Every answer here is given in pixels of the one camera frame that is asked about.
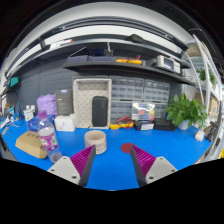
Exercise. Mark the white small box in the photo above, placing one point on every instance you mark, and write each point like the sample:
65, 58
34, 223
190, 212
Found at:
65, 123

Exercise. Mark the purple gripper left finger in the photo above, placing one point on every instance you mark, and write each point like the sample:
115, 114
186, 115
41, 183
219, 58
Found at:
76, 168

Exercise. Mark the dark grey product box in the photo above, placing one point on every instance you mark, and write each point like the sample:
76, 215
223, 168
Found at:
64, 102

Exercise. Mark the grey drawer organizer cabinet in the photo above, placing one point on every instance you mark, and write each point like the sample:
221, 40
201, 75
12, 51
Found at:
127, 90

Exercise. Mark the yellow red tool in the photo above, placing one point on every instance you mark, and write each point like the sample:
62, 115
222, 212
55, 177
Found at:
125, 122

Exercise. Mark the white metal rack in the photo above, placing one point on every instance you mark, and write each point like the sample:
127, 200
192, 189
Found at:
204, 74

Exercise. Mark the clear box colourful parts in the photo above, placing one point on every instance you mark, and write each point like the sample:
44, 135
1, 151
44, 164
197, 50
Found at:
143, 111

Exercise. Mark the purple plastic bag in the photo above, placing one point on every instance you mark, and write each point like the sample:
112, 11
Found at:
47, 103

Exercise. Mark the dark wall shelf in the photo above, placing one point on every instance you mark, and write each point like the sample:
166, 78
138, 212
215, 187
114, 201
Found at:
88, 63

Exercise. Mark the black flat case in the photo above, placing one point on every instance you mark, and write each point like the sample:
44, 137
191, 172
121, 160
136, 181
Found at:
162, 124

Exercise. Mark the yellow tool on shelf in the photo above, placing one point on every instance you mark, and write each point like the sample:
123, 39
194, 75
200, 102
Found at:
135, 60

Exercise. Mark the clear plastic water bottle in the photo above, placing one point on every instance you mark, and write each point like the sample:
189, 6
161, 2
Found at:
47, 135

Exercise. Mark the red round coaster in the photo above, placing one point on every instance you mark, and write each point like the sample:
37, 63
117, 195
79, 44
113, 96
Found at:
126, 147

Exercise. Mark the black labelled case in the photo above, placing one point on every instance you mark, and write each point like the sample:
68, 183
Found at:
143, 125

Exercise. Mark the green potted plant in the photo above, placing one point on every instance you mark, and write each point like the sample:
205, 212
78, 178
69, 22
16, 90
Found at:
182, 109

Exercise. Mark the tan cardboard box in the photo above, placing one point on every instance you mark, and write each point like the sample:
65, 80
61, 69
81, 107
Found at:
30, 143

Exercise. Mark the black rectangular speaker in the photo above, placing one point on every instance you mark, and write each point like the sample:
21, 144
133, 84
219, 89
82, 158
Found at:
99, 111

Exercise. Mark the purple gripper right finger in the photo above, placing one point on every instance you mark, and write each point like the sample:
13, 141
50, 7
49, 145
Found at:
148, 168

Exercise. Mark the white electronic instrument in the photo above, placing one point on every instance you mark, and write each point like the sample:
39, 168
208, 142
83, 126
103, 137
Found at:
165, 63

